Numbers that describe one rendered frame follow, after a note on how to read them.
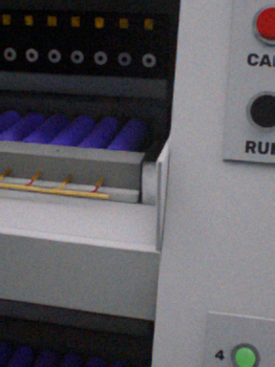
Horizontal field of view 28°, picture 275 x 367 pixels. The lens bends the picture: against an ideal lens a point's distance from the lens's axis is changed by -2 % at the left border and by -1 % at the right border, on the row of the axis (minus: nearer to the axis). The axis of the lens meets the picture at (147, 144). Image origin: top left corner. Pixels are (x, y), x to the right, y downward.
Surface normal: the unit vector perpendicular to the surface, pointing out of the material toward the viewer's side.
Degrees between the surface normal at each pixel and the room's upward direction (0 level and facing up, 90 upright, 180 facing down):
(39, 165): 110
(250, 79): 90
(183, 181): 90
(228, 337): 90
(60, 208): 20
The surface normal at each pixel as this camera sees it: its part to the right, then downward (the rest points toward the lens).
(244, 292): -0.18, 0.00
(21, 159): -0.20, 0.35
